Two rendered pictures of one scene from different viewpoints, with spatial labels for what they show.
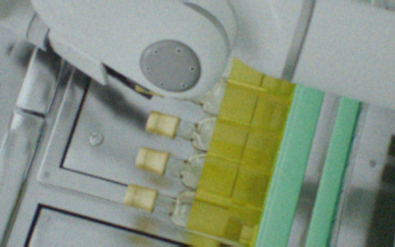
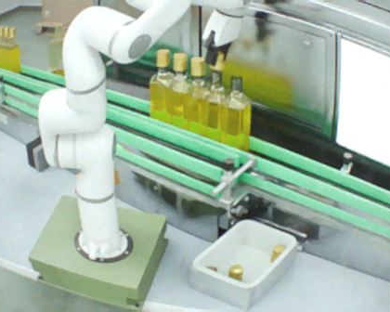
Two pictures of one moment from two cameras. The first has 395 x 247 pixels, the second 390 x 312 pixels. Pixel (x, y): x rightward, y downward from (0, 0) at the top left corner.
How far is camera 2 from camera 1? 1.30 m
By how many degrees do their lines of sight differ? 59
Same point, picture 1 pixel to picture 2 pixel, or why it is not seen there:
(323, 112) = (178, 166)
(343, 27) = (84, 211)
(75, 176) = (196, 13)
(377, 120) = (174, 193)
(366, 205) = (139, 181)
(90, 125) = not seen: hidden behind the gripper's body
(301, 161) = (153, 152)
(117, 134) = not seen: hidden behind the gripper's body
